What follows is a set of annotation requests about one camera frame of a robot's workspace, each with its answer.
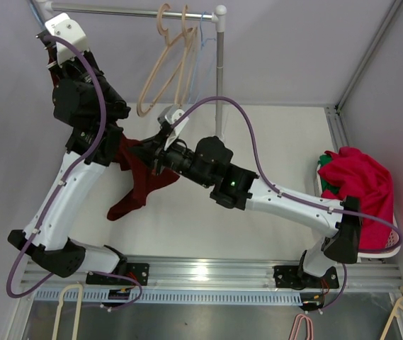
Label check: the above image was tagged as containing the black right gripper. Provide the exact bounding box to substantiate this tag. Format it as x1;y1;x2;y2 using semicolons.
127;131;211;189

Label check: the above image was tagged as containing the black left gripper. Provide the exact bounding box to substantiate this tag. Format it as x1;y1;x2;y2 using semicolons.
46;46;127;112

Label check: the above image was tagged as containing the blue hanger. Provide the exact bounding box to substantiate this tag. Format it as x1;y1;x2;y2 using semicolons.
187;11;215;104

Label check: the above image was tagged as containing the beige hanger of pink shirt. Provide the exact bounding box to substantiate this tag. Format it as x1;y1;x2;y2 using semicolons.
136;3;183;118

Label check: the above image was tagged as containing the beige hanger of green shirt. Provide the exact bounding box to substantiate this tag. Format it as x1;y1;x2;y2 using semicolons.
174;4;198;108

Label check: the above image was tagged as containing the green t-shirt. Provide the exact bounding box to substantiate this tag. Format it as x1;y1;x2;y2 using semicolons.
317;152;340;198

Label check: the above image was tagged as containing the pink t-shirt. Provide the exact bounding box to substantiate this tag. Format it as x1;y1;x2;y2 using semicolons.
317;146;395;251

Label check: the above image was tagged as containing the maroon t-shirt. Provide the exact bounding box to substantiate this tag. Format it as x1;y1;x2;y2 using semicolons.
52;75;179;221

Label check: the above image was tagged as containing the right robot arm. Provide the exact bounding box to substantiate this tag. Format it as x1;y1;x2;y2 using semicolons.
130;136;361;290

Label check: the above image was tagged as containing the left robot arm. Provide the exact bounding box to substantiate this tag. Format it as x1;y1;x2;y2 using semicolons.
8;51;130;284

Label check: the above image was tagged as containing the beige hanger bottom left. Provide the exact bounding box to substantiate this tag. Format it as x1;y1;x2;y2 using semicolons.
51;283;84;340

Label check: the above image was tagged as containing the pink hanger bottom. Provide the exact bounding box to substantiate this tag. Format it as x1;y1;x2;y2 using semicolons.
290;314;315;340

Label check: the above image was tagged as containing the white metal clothes rack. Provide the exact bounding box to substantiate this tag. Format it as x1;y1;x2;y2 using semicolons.
37;1;227;140

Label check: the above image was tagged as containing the white laundry basket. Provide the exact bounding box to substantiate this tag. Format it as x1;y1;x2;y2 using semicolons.
314;164;401;262

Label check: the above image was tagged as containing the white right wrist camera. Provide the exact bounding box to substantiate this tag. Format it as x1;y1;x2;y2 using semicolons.
157;105;189;151

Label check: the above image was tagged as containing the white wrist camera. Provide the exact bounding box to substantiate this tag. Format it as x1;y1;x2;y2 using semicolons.
157;105;189;151
37;13;90;66

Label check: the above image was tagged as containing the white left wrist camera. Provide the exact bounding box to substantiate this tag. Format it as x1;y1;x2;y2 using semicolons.
37;13;90;66

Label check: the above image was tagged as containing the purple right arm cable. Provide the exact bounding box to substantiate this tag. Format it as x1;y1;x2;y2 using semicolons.
171;96;403;315

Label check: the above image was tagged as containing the aluminium mounting rail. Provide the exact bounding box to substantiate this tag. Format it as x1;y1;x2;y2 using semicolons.
20;256;403;290

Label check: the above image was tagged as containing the slotted cable duct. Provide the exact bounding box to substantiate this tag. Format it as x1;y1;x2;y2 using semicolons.
34;288;307;306

